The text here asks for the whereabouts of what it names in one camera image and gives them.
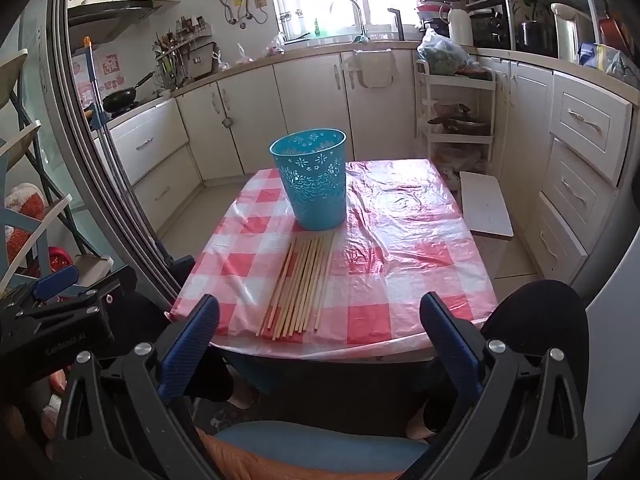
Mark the range hood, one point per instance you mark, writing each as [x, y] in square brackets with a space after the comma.
[103, 22]

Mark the utensil rack on wall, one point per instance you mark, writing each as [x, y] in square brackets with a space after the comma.
[185, 54]

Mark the white board on floor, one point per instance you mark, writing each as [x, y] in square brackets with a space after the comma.
[483, 206]

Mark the kitchen faucet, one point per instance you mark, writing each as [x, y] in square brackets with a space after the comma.
[362, 37]

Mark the teal perforated plastic basket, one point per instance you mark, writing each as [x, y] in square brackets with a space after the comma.
[312, 168]

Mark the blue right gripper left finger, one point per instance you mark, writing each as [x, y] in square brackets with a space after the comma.
[180, 351]

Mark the white thermos jug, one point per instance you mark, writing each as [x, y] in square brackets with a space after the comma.
[460, 27]

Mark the white storage trolley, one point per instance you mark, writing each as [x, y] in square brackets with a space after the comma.
[455, 120]

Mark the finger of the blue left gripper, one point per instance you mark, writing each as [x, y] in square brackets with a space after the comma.
[57, 282]

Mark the black frying pan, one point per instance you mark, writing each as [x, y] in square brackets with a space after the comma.
[123, 98]

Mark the green vegetable plastic bag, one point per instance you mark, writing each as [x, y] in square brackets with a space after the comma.
[444, 57]

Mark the pink checkered plastic tablecloth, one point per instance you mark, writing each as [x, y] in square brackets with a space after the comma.
[403, 236]

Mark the white plastic bag on door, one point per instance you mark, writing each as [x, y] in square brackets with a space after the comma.
[374, 69]

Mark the red patterned bag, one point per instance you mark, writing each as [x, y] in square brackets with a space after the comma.
[25, 203]

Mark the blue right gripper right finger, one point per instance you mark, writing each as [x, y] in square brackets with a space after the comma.
[458, 344]

